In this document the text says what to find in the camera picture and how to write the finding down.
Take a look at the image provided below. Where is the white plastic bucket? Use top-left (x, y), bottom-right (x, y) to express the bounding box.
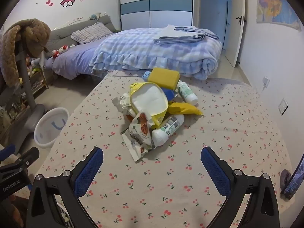
top-left (34, 108), bottom-right (69, 150)

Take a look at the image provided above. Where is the orange white snack wrapper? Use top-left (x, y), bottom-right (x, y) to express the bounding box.
top-left (121, 113), bottom-right (155, 163)

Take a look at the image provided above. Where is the white tissue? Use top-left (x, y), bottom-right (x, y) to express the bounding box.
top-left (112, 94), bottom-right (133, 115)

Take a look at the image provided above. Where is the wall map poster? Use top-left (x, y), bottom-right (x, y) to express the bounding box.
top-left (256, 0), bottom-right (301, 31)

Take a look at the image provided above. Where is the blue plaid ruffled blanket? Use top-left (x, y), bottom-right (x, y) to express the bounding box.
top-left (90, 24), bottom-right (223, 81)

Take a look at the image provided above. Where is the blue foil wrapper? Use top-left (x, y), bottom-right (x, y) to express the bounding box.
top-left (161, 88), bottom-right (178, 102)

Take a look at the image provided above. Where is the yellow sponge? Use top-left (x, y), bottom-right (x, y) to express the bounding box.
top-left (148, 67), bottom-right (180, 90)

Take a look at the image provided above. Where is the white wall socket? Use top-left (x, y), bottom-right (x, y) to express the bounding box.
top-left (261, 76), bottom-right (271, 91)

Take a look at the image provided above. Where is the white plastic bottle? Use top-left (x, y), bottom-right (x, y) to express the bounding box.
top-left (177, 80), bottom-right (199, 106)
top-left (152, 114), bottom-right (185, 146)

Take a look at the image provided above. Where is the plaid ruffled pillow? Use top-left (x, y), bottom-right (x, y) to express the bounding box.
top-left (71, 22), bottom-right (113, 44)

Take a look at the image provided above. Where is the cherry print tablecloth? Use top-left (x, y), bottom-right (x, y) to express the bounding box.
top-left (36, 70), bottom-right (295, 228)

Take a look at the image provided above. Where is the red white cat plush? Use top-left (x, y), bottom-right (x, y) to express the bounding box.
top-left (51, 45), bottom-right (69, 59)

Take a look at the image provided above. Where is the bed with purple sheet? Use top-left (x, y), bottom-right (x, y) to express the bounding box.
top-left (45, 36), bottom-right (124, 80)

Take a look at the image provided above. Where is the grey padded headboard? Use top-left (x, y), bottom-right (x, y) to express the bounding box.
top-left (45, 14), bottom-right (121, 50)

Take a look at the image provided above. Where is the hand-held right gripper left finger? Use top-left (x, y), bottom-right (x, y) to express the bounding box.
top-left (25, 147), bottom-right (105, 228)

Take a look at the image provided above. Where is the blue grey plush toy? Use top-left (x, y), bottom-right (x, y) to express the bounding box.
top-left (88, 12), bottom-right (107, 21)

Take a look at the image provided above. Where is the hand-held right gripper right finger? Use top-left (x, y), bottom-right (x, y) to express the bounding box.
top-left (201, 146), bottom-right (281, 228)

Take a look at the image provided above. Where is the brown plush jacket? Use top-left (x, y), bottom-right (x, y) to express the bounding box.
top-left (0, 18), bottom-right (51, 87)

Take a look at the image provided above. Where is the white wall switch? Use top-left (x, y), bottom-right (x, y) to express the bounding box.
top-left (278, 98), bottom-right (289, 116)

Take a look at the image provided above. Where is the yellow tape roll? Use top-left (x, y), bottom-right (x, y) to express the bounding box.
top-left (129, 82), bottom-right (169, 129)

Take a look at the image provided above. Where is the white door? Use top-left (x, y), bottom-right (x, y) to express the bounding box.
top-left (232, 0), bottom-right (245, 68)

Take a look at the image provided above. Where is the wooden toy shelf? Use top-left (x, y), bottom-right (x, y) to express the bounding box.
top-left (24, 58), bottom-right (49, 98)

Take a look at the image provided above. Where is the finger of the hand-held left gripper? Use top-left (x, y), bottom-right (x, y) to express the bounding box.
top-left (0, 147), bottom-right (40, 173)
top-left (0, 144), bottom-right (16, 162)

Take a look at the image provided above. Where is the grey wheeled chair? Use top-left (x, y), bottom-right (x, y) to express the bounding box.
top-left (0, 37), bottom-right (46, 149)

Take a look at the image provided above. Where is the yellow snack bag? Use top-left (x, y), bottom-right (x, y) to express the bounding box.
top-left (167, 102), bottom-right (203, 116)

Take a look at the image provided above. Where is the white blue wardrobe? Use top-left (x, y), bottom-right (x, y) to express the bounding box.
top-left (117, 0), bottom-right (194, 30)

